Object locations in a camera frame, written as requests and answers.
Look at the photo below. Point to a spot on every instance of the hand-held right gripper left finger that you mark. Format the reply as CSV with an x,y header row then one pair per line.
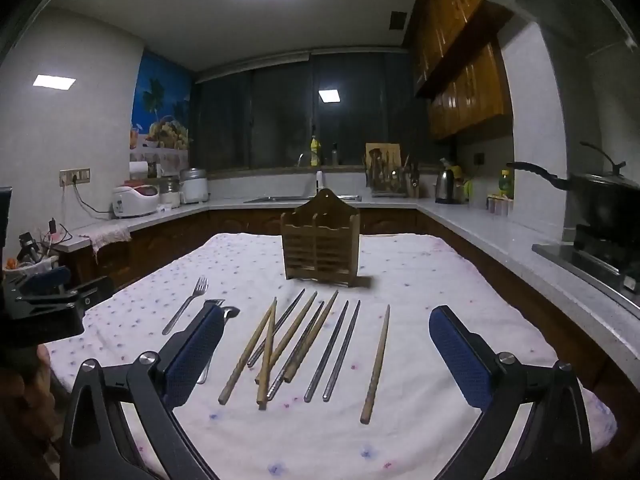
x,y
192,355

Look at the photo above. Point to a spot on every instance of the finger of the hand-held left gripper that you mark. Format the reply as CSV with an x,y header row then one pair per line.
x,y
47,280
92,292

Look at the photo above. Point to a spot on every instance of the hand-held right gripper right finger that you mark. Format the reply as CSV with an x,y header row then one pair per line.
x,y
460,355

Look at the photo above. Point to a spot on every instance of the wooden chopstick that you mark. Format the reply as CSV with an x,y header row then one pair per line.
x,y
320,320
263,390
247,352
300,316
377,365

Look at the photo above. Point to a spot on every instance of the steel spoon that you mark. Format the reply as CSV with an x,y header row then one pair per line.
x,y
231,312

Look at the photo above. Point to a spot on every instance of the metal chopstick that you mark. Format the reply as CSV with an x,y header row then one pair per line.
x,y
290,308
342,350
280,377
327,350

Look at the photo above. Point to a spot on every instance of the wooden utensil holder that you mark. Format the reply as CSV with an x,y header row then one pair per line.
x,y
320,250

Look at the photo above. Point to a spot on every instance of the person's left hand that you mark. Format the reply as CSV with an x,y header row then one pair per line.
x,y
22,385

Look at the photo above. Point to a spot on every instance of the basket of small tools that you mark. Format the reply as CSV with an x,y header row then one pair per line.
x,y
35,260

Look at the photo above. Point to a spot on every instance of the large steel fork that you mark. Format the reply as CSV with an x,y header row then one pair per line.
x,y
187,305

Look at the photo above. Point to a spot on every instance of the white lace cloth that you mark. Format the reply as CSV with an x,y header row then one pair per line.
x,y
110,235

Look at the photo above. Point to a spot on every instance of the brown base cabinets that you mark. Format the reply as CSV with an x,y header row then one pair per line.
x,y
165,240

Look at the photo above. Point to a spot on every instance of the floral white tablecloth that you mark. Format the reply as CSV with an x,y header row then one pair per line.
x,y
400,270

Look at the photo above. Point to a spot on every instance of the white kitchen countertop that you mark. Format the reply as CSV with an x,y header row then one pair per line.
x,y
500,240

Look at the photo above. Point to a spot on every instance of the clear jar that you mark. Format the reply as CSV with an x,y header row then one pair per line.
x,y
170,192

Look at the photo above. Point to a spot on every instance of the paper towel roll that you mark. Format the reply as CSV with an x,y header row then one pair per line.
x,y
139,170

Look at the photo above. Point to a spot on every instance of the steel rice cooker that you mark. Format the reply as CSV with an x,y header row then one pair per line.
x,y
193,187

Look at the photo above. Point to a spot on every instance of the row of spice containers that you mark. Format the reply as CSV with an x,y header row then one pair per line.
x,y
500,206

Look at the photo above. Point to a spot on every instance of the gas stove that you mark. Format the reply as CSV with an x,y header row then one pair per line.
x,y
590,255

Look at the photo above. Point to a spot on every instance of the steel electric kettle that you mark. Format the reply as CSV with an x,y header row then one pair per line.
x,y
445,187

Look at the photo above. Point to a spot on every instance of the green yellow-capped bottle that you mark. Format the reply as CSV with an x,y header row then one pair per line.
x,y
506,185

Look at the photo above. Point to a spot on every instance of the steel kitchen sink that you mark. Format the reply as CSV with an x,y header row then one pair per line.
x,y
280,199

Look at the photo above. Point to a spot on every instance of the countertop utensil rack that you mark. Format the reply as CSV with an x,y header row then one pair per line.
x,y
390,182

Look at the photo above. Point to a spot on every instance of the black wok with lid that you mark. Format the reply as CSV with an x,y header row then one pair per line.
x,y
605,200

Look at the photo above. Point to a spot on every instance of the sink faucet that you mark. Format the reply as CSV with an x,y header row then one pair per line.
x,y
320,180

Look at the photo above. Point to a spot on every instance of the wooden cutting board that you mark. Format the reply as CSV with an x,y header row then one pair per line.
x,y
387,150

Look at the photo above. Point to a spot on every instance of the dark glass bottle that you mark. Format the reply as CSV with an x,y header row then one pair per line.
x,y
334,155

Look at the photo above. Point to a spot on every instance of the yellow bottle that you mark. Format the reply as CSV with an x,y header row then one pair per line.
x,y
315,152

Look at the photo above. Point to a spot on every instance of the dark kitchen window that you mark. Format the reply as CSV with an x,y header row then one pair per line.
x,y
280,120

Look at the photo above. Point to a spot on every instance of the wooden upper cabinets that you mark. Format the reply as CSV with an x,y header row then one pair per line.
x,y
465,95

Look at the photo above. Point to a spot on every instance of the ceiling vent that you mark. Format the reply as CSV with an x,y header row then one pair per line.
x,y
397,20

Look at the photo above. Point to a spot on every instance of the range hood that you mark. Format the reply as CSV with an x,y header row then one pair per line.
x,y
575,5

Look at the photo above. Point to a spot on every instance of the wall socket strip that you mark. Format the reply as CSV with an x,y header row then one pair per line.
x,y
75,176

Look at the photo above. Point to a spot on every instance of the small wall socket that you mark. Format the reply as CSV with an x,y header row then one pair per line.
x,y
479,158

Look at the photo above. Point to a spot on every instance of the beach fruit wall poster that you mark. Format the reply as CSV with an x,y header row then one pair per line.
x,y
160,100

